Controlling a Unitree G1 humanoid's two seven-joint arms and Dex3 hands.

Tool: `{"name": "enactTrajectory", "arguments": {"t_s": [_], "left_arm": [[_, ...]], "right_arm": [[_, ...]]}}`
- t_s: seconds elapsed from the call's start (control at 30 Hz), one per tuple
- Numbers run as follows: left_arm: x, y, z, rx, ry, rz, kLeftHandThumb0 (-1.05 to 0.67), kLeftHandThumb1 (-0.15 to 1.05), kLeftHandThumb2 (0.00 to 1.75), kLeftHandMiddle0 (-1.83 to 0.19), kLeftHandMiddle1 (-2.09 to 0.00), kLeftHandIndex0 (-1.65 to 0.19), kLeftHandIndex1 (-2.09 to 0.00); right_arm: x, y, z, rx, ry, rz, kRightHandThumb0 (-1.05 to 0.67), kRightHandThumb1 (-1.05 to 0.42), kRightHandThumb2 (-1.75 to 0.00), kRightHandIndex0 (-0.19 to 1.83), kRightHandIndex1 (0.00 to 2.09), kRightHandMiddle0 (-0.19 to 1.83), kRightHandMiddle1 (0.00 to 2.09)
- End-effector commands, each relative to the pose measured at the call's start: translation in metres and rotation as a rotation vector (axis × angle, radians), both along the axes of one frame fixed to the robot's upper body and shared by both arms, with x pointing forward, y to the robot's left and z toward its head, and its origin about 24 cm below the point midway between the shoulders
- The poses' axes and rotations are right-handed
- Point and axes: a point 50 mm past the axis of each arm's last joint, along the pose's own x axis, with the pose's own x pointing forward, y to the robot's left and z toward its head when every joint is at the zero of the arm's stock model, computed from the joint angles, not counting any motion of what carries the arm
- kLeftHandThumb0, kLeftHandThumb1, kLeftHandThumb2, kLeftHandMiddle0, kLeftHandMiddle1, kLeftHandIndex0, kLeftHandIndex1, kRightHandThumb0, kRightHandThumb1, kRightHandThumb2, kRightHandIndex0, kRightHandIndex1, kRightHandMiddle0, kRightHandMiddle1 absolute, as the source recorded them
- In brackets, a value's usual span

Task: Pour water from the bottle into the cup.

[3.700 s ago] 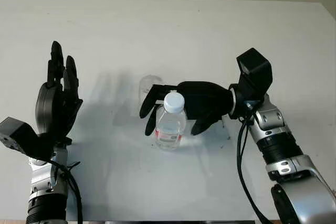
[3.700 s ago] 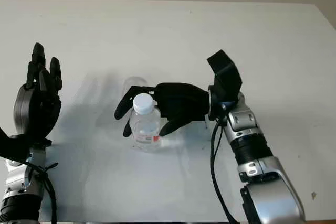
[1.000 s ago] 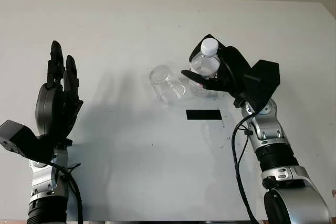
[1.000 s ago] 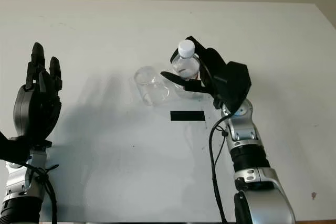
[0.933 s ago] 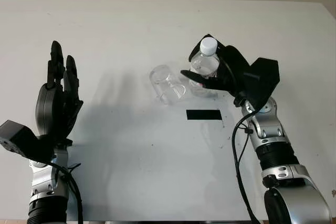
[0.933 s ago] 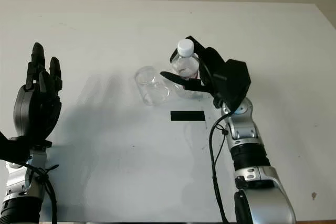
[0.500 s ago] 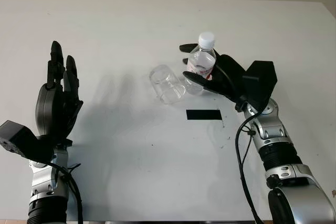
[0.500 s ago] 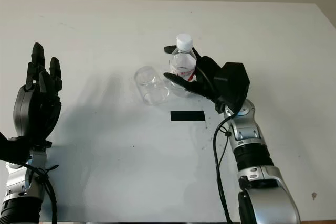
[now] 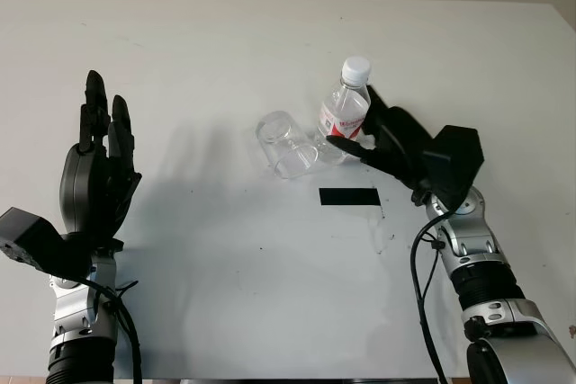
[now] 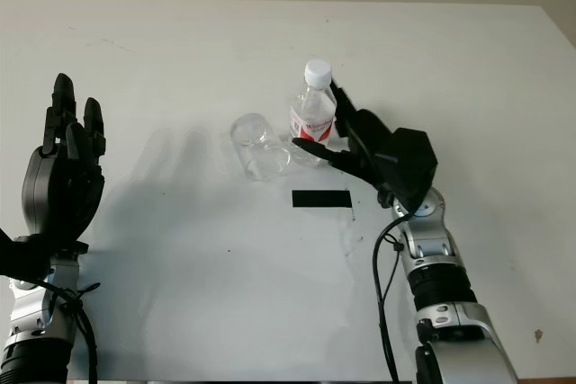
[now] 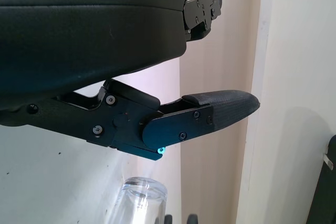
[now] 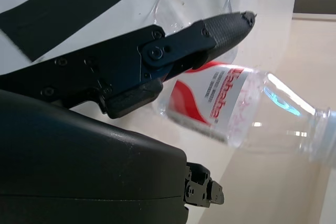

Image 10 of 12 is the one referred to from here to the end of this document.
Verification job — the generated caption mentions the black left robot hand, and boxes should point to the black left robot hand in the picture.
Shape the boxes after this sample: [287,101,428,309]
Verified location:
[21,72,107,245]

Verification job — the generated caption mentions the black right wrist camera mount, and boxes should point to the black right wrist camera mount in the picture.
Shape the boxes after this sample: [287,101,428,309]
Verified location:
[370,127,440,215]

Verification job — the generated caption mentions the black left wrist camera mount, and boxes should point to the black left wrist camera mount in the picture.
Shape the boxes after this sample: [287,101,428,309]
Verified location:
[0,225,90,290]

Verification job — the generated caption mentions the clear plastic cup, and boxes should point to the clear plastic cup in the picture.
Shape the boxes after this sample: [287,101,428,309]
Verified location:
[229,112,292,183]

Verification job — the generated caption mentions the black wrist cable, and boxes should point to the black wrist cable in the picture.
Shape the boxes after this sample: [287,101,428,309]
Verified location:
[372,214,411,384]
[25,276,101,384]

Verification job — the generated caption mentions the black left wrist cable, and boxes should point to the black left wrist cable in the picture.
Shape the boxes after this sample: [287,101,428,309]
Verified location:
[25,276,101,384]

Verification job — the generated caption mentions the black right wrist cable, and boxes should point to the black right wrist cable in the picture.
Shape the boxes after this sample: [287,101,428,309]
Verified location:
[372,214,411,384]

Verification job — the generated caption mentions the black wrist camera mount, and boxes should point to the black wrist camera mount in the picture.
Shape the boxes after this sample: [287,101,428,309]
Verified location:
[0,225,90,290]
[370,127,440,215]

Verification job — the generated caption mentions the clear plastic water bottle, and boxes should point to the clear plastic water bottle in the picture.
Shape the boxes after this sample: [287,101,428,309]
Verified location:
[287,58,339,168]

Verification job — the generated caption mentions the black tape strip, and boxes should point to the black tape strip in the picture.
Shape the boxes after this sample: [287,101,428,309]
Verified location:
[291,190,353,210]

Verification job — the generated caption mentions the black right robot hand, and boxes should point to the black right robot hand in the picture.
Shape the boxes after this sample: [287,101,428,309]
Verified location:
[292,79,392,192]

